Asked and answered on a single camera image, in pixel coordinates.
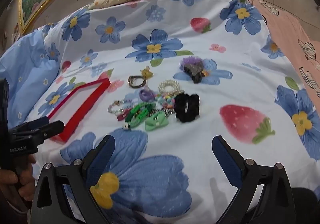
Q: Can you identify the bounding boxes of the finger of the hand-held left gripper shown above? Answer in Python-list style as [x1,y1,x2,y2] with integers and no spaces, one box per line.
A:
[9,116,50,137]
[15,121,65,145]

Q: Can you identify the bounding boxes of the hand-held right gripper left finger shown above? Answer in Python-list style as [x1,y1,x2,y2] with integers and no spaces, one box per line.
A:
[31,135,117,224]

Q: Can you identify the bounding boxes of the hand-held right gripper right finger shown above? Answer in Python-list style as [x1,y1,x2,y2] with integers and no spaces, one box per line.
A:
[211,135,294,224]

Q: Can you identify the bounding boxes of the red cardboard box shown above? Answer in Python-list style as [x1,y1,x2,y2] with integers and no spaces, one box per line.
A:
[47,77,111,143]

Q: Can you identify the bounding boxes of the pastel glass bead bracelet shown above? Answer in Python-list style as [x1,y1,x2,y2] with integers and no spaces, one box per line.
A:
[108,99,133,116]

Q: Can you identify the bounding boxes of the green braided bracelet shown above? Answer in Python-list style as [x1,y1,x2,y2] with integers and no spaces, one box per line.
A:
[125,103,155,128]

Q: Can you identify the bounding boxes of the green bow hair ties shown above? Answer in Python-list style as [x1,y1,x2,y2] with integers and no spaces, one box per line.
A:
[145,111,168,131]

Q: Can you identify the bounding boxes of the black scrunchie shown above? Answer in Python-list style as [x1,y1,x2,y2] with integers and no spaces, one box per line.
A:
[174,93,200,123]

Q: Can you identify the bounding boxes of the purple hair ties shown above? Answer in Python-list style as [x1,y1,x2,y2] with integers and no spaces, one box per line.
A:
[138,86,158,102]

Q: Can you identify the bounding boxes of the colourful bead hair tie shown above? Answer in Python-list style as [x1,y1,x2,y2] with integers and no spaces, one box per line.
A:
[156,92,177,109]

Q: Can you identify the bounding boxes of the rose gold wrist watch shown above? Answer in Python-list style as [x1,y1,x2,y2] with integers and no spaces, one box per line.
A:
[127,75,148,88]

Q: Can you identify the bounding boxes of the purple flower hair clip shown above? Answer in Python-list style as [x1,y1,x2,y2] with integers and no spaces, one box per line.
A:
[180,56,206,84]

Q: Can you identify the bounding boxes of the white pearl scrunchie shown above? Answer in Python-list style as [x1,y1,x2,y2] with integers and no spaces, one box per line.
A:
[158,79,179,94]

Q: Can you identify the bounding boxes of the person's left hand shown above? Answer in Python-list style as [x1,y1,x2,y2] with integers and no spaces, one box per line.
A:
[0,158,36,202]

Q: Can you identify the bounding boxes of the light blue pillow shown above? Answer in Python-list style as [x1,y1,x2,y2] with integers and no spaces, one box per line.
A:
[0,30,60,124]

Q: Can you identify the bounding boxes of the pink printed cloth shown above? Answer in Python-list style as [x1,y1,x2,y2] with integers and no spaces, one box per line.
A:
[246,0,320,100]

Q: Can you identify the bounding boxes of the dark sparkly chain bracelet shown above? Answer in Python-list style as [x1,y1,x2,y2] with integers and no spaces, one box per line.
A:
[154,107,175,116]

